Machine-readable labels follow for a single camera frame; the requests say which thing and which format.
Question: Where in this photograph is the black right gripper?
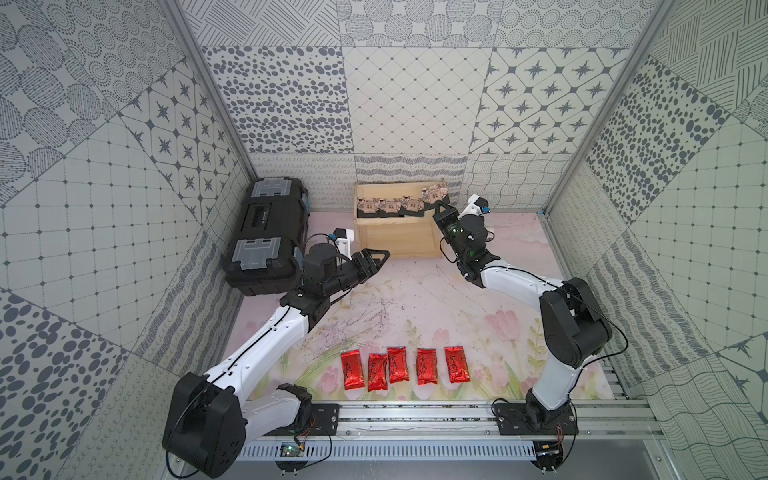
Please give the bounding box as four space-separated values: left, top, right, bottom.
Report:
434 199 468 261

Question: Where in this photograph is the floral tea bag four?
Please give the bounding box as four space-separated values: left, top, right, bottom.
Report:
422 182 449 210

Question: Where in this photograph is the floral tea bag three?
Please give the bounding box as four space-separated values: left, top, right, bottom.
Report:
400 196 425 217

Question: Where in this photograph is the floral tea bag two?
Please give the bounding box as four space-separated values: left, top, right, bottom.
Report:
377 198 404 218

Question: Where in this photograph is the floral tea bag one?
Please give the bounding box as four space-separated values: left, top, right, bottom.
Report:
356 197 381 218

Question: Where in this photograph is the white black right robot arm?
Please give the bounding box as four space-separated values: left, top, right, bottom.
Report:
433 195 613 431

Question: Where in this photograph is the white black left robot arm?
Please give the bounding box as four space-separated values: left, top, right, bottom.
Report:
162 243 390 479

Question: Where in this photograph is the light wooden shelf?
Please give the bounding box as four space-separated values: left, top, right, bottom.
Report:
353 180 444 258

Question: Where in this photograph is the red tea bag two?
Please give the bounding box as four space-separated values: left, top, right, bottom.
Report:
367 353 388 392

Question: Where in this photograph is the red tea bag one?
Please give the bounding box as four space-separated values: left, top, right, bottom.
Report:
340 349 366 391

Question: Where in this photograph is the red tea bag three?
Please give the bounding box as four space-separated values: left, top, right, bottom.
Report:
387 346 410 384

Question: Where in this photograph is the red tea bag four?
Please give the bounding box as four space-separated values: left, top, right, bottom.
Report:
416 348 438 385

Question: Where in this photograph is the red tea bag five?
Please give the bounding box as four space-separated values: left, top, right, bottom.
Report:
444 346 471 384

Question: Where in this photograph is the black plastic toolbox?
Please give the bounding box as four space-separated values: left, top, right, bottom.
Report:
222 177 310 296

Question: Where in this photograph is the green circuit board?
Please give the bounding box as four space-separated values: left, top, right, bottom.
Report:
279 443 304 458

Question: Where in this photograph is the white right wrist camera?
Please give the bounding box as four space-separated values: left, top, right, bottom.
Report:
459 194 490 218

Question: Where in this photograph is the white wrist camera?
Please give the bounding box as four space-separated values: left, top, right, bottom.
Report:
330 228 354 259
459 194 490 218

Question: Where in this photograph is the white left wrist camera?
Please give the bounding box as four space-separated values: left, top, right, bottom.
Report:
330 228 354 259

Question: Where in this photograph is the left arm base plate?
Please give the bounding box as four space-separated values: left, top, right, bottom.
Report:
266 403 341 437

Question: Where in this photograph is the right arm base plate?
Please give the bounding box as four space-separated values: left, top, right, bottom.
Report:
490 399 579 436

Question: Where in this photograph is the aluminium mounting rail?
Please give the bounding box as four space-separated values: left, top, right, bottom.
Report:
170 365 667 442

